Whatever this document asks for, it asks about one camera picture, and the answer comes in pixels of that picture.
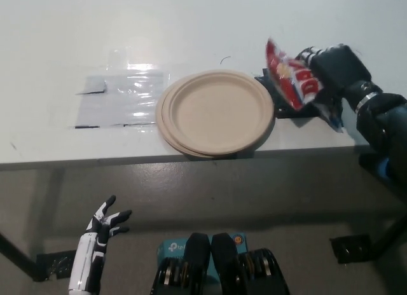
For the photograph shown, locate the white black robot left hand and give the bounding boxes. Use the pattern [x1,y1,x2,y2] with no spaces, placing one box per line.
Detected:
[68,195,133,295]

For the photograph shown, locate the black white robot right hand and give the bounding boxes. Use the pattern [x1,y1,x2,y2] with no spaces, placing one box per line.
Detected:
[294,44,373,102]

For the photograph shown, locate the red blue sunflower seed bag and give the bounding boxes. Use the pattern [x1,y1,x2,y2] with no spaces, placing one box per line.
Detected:
[265,37,346,132]

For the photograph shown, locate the beige paper plate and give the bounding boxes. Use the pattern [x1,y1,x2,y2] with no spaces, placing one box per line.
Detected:
[155,85,255,158]
[160,70,275,151]

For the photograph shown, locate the black table leg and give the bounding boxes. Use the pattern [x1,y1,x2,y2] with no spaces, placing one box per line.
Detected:
[371,209,407,261]
[0,233,36,282]

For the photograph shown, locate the clear plastic sheet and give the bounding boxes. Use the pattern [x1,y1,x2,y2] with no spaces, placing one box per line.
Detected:
[74,72,171,129]

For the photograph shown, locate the black blue table bracket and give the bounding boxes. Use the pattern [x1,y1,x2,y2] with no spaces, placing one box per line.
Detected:
[358,153,392,181]

